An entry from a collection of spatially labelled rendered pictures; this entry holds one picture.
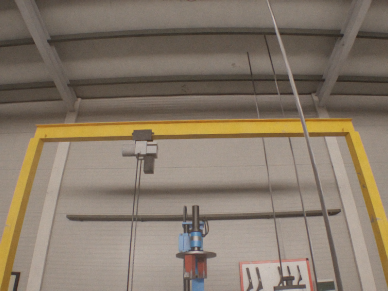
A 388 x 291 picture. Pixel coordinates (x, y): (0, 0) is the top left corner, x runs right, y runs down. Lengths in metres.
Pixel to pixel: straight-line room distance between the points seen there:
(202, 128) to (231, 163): 2.56
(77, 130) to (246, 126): 2.76
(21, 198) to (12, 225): 0.39
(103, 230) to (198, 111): 3.88
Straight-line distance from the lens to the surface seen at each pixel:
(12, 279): 7.20
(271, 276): 6.17
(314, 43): 7.58
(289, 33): 6.94
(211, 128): 4.38
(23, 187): 4.61
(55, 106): 8.81
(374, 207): 4.45
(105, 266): 6.36
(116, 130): 4.56
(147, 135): 4.27
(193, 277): 3.82
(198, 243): 4.02
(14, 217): 4.49
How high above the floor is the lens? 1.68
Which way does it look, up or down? 30 degrees up
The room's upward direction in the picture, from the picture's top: 1 degrees counter-clockwise
